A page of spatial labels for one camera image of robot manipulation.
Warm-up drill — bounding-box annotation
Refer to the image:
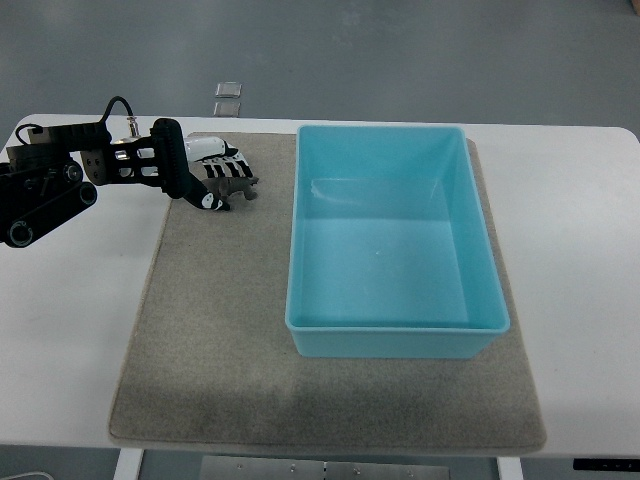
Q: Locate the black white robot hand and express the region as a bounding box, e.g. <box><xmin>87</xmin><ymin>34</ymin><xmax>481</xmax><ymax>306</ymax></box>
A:
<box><xmin>142</xmin><ymin>118</ymin><xmax>256</xmax><ymax>210</ymax></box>

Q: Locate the brown hippo toy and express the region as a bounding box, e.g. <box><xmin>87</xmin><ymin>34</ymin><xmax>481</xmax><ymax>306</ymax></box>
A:
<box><xmin>196</xmin><ymin>177</ymin><xmax>259</xmax><ymax>211</ymax></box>

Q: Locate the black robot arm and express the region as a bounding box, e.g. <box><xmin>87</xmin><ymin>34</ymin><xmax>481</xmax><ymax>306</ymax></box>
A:
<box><xmin>1</xmin><ymin>96</ymin><xmax>166</xmax><ymax>248</ymax></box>

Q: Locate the blue plastic box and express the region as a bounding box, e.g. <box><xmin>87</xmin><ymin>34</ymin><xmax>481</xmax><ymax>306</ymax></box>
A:
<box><xmin>285</xmin><ymin>125</ymin><xmax>511</xmax><ymax>359</ymax></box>

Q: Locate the lower floor socket plate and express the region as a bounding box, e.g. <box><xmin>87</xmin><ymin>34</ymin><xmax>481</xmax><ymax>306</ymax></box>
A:
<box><xmin>213</xmin><ymin>101</ymin><xmax>241</xmax><ymax>118</ymax></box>

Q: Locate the grey felt mat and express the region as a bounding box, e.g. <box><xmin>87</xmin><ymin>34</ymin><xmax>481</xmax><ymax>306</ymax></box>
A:
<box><xmin>108</xmin><ymin>133</ymin><xmax>546</xmax><ymax>456</ymax></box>

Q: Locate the white table leg left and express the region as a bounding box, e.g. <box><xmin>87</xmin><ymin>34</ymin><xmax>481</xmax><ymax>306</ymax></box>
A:
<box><xmin>113</xmin><ymin>448</ymin><xmax>144</xmax><ymax>480</ymax></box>

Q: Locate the white table leg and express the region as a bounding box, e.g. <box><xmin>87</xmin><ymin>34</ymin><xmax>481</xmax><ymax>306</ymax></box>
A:
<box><xmin>496</xmin><ymin>457</ymin><xmax>524</xmax><ymax>480</ymax></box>
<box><xmin>113</xmin><ymin>448</ymin><xmax>144</xmax><ymax>480</ymax></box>

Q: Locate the white table leg right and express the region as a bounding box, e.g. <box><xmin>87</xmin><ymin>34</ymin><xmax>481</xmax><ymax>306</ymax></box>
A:
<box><xmin>496</xmin><ymin>457</ymin><xmax>524</xmax><ymax>480</ymax></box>

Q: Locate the black table control panel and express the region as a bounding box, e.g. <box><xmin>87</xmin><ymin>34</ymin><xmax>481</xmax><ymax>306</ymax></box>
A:
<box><xmin>573</xmin><ymin>458</ymin><xmax>640</xmax><ymax>472</ymax></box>

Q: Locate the metal table frame plate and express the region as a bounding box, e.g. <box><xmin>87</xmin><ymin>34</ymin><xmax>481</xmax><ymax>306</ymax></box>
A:
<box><xmin>199</xmin><ymin>456</ymin><xmax>451</xmax><ymax>480</ymax></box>

